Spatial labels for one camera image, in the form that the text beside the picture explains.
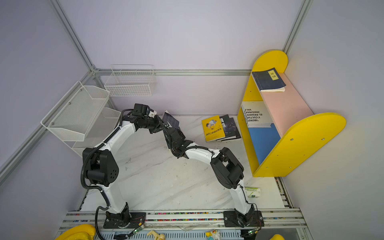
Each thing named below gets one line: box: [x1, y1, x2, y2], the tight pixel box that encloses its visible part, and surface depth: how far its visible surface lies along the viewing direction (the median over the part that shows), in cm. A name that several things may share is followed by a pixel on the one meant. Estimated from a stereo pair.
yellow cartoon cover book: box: [201, 115, 226, 143], surface depth 110 cm
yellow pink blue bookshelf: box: [237, 50, 346, 177], surface depth 86 cm
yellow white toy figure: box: [205, 229, 221, 240], surface depth 69 cm
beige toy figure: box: [147, 230, 166, 240], surface depth 70 cm
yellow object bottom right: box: [269, 234, 286, 240], surface depth 68 cm
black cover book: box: [216, 114, 242, 142], surface depth 110 cm
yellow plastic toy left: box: [55, 224, 96, 240], surface depth 69 cm
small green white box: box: [244, 186, 261, 198], surface depth 81 cm
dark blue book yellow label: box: [252, 67, 287, 92], surface depth 82 cm
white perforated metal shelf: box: [40, 81, 111, 142], surface depth 74 cm
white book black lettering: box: [241, 101, 273, 128], surface depth 98 cm
